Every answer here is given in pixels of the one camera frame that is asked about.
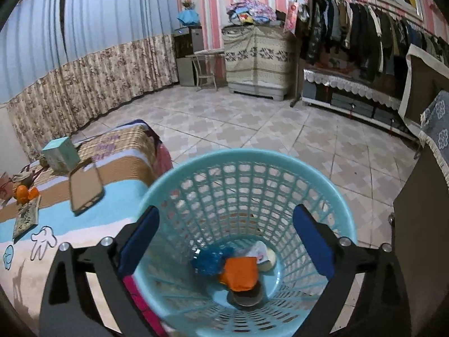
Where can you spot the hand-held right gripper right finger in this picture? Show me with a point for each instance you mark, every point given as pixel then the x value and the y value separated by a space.
pixel 312 238

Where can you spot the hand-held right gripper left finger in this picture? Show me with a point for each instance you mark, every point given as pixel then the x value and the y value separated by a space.
pixel 140 238

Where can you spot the white round lid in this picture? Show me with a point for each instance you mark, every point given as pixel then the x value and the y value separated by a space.
pixel 270 261

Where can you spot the white plastic packet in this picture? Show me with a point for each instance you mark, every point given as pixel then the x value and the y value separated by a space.
pixel 254 251

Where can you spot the blue plastic bag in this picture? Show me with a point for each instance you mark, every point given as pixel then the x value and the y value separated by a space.
pixel 208 261

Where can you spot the orange snack wrapper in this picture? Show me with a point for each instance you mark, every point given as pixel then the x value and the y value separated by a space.
pixel 240 273

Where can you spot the teal plastic basket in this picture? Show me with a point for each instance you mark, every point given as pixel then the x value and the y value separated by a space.
pixel 245 158

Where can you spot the brown phone case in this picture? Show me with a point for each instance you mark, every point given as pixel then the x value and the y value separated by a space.
pixel 86 186

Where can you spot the woven plaid mat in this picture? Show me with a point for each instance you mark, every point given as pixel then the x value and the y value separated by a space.
pixel 129 147

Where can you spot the dark brown furniture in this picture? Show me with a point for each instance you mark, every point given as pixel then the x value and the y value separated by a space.
pixel 424 252

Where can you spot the orange tangerine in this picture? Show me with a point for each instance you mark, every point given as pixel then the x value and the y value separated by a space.
pixel 21 195
pixel 34 193

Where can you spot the flat paper booklet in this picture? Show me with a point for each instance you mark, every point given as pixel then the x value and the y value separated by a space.
pixel 26 217

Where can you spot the teal cardboard box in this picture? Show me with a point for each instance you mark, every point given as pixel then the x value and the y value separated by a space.
pixel 59 154

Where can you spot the brown crumpled ball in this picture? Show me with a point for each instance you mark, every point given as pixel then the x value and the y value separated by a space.
pixel 43 161

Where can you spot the low cabinet with lace cloth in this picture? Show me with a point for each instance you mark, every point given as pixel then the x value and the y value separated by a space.
pixel 350 84

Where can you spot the white cabinet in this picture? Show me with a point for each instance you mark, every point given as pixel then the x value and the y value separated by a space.
pixel 7 137

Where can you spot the blue lace cloth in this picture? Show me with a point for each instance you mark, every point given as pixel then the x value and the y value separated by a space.
pixel 438 126

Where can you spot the white framed board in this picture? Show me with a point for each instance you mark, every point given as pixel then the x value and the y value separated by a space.
pixel 408 87

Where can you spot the water dispenser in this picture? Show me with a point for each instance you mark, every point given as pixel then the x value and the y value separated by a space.
pixel 186 63

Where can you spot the cloth covered washing machine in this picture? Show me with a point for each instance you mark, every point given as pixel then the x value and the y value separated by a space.
pixel 258 59

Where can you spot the small folding table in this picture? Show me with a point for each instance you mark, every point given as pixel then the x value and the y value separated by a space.
pixel 207 53

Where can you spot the blue floral curtain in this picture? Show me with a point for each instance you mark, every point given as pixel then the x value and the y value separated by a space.
pixel 28 42
pixel 115 42

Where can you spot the row of hanging clothes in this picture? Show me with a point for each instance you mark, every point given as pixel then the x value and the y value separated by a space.
pixel 361 35

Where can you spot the pink hanging bag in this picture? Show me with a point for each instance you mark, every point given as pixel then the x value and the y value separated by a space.
pixel 291 17

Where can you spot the pile of folded clothes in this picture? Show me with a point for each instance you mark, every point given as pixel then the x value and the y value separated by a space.
pixel 250 10

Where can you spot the small potted plant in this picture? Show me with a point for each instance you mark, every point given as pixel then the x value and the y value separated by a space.
pixel 188 5

